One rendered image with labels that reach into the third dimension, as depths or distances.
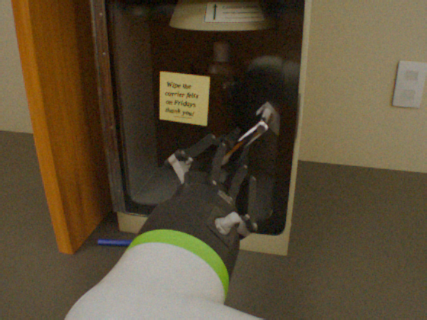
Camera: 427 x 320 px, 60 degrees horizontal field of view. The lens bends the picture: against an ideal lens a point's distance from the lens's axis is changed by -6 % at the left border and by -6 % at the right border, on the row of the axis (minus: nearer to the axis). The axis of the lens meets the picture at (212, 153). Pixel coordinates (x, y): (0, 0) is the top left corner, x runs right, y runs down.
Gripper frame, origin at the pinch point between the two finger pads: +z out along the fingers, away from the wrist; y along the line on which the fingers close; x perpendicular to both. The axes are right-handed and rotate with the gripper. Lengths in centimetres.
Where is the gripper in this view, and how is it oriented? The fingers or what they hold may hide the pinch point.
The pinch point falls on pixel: (233, 148)
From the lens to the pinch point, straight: 55.5
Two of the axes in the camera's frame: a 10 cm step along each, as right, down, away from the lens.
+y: -6.9, -7.1, -1.5
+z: 2.3, -4.1, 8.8
